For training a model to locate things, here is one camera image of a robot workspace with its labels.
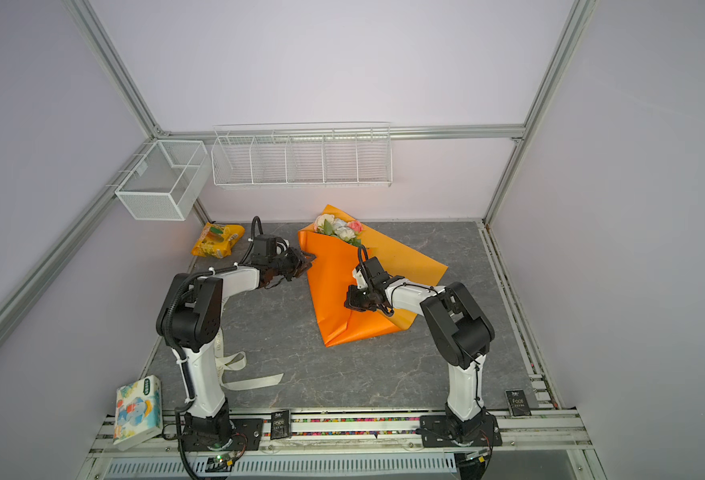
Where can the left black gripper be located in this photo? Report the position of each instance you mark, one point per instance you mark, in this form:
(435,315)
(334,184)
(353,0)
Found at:
(299,262)

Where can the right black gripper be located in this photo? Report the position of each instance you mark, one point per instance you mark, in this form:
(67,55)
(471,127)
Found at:
(351,300)

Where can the orange wrapping paper sheet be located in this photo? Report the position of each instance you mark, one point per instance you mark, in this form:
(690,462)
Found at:
(332,274)

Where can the white fake rose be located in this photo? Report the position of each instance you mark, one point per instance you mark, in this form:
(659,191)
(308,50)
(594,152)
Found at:
(348,235)

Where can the cream fake rose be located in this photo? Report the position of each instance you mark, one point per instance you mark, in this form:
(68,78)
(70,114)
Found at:
(324,222)

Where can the pale blue fake rose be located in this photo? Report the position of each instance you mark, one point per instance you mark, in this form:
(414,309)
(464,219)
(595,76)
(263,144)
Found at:
(339,224)

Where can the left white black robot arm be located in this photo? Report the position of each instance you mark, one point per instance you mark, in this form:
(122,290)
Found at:
(191,316)

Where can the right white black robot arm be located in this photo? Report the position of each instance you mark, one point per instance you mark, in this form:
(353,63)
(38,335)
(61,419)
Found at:
(459,328)

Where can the yellow snack bag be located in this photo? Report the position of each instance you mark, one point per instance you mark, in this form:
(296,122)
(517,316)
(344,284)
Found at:
(217,241)

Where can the white mesh box basket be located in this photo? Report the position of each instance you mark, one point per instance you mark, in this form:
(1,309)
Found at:
(166,181)

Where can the black labelled box right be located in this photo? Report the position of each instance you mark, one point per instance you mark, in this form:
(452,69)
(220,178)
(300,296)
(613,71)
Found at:
(517,403)

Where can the colourful tissue pack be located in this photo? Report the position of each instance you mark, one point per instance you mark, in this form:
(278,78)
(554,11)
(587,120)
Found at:
(138,413)

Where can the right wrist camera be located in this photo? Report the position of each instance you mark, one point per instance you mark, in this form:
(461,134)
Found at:
(369,274)

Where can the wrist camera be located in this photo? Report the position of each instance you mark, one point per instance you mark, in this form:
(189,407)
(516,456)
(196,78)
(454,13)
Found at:
(268,246)
(369,274)

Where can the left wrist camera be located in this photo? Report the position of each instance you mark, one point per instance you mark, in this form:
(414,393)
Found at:
(268,246)

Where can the white wire shelf basket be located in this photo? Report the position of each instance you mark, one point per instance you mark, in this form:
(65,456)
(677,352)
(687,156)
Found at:
(302,154)

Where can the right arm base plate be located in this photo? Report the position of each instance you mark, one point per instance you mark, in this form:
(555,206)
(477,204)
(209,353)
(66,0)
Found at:
(446,430)

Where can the black box on rail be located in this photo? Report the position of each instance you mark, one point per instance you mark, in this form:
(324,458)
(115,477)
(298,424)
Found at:
(280,425)

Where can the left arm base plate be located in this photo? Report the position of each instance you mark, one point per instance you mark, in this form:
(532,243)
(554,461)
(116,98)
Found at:
(208,435)

